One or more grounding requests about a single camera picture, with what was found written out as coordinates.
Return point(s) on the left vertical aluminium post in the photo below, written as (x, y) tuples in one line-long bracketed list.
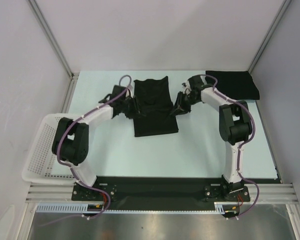
[(43, 23)]

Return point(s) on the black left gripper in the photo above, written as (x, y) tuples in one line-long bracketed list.
[(135, 111)]

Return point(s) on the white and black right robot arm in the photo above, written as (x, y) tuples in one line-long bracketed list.
[(236, 124)]

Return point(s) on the vertical aluminium post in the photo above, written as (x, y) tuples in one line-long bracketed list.
[(269, 34), (43, 23)]

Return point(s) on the white slotted cable duct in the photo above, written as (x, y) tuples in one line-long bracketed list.
[(129, 207)]

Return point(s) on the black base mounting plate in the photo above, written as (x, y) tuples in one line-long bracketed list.
[(111, 180)]

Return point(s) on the aluminium frame rail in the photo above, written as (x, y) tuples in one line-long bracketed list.
[(263, 194)]

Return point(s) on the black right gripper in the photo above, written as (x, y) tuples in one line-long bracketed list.
[(184, 100)]

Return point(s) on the right vertical aluminium post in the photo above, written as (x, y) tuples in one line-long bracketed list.
[(269, 34)]

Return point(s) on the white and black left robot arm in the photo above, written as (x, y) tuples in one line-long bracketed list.
[(74, 135)]

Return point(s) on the white plastic basket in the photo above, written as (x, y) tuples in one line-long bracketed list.
[(41, 166)]

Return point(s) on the folded black t shirt with logo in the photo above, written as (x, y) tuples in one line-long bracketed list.
[(237, 85)]

